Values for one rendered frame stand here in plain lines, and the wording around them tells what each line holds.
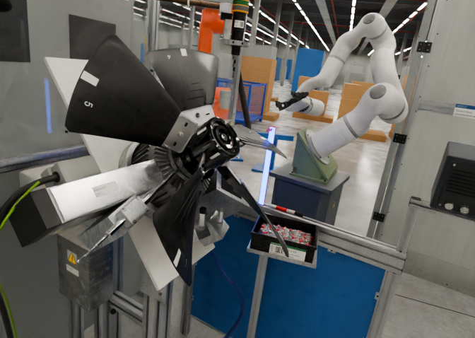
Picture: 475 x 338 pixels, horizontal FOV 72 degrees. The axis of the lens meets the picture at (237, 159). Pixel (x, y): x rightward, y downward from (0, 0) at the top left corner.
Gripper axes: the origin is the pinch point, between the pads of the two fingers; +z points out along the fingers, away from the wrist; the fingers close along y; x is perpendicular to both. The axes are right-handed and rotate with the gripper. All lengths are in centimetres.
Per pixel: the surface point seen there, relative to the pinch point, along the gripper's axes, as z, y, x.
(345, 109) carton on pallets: -645, 190, 181
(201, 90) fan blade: 62, -8, -12
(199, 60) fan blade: 58, -7, 0
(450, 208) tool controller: 10, -46, -63
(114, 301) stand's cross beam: 68, 51, -63
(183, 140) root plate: 73, -7, -28
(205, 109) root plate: 63, -8, -18
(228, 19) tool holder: 64, -25, -1
